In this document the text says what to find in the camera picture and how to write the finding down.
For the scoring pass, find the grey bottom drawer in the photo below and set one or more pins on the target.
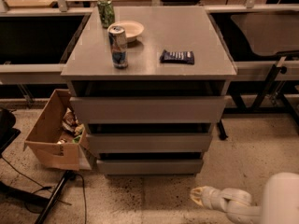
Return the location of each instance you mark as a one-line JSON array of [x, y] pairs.
[[165, 163]]

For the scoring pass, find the grey drawer cabinet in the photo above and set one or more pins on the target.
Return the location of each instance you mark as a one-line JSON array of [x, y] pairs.
[[165, 28]]

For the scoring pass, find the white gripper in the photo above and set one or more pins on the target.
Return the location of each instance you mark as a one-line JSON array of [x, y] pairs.
[[207, 197]]

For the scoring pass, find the grey middle drawer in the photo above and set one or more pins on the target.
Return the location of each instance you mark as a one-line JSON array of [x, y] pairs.
[[147, 138]]

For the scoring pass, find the white paper bowl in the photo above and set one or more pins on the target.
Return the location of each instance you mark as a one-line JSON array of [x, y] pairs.
[[132, 29]]

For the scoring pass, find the dark office chair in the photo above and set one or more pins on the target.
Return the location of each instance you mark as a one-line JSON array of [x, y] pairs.
[[264, 47]]

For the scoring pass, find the grey top drawer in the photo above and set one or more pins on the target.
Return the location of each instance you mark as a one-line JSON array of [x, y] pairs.
[[153, 101]]

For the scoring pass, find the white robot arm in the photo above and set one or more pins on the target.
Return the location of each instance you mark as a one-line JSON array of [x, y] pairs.
[[280, 202]]

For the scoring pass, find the green drink can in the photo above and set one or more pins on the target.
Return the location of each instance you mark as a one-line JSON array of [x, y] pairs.
[[106, 12]]

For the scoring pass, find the dark blue snack packet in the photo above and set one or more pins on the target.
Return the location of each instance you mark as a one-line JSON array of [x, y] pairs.
[[184, 57]]

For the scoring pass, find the black chair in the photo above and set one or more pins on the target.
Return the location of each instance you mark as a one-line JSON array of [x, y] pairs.
[[7, 130]]

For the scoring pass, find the black stand leg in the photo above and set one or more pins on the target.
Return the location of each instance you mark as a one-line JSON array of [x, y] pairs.
[[54, 197]]

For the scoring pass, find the blue silver drink can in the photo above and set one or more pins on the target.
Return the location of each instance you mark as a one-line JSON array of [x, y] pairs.
[[118, 46]]

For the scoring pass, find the cardboard box with trash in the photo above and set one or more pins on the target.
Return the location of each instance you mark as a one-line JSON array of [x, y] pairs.
[[55, 146]]

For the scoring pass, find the grey drawer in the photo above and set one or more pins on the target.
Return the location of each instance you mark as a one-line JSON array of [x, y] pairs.
[[147, 138], [153, 101], [165, 163]]

